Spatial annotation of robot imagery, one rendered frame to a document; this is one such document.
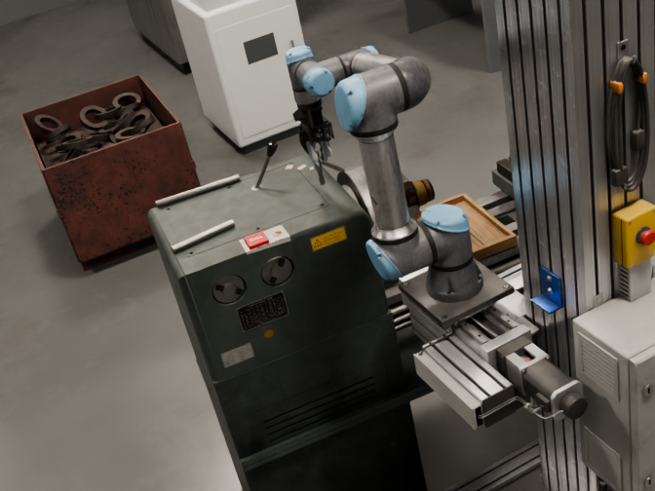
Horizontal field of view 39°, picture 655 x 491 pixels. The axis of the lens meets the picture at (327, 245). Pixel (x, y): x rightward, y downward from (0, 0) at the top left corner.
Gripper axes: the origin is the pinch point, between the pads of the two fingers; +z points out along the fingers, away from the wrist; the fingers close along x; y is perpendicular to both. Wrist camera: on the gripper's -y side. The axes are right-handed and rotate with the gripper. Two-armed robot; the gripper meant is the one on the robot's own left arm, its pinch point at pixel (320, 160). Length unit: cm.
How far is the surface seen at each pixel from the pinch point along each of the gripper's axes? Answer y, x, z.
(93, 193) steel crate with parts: -229, -60, 88
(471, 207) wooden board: -21, 57, 49
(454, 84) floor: -305, 197, 136
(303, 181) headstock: -14.2, -2.6, 12.2
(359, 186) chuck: -4.8, 11.9, 15.7
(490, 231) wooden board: -3, 54, 49
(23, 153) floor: -443, -93, 135
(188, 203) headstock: -27.6, -37.5, 12.2
